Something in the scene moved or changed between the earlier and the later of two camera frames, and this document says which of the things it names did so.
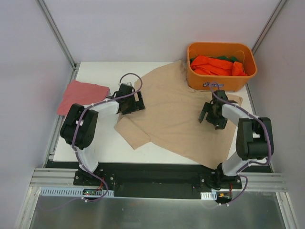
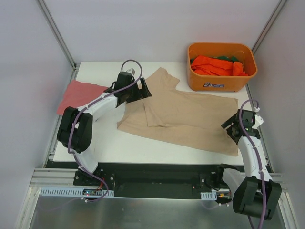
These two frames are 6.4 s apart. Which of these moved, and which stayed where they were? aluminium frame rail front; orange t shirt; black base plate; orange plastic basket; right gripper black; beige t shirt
Moved: beige t shirt; right gripper black
Stayed: black base plate; aluminium frame rail front; orange t shirt; orange plastic basket
